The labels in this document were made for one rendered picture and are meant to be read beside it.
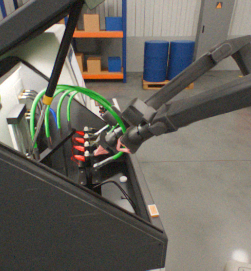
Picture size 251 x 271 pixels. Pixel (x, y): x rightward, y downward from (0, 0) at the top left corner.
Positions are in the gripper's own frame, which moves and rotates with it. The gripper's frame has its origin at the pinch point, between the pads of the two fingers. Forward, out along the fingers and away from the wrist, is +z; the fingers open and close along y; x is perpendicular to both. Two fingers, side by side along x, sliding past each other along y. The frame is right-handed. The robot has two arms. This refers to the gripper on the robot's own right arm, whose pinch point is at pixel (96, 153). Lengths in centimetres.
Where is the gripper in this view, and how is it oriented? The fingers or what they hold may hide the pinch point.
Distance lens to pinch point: 97.6
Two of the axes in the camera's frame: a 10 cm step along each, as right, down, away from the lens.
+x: -1.1, 5.1, -8.5
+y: -7.2, -6.3, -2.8
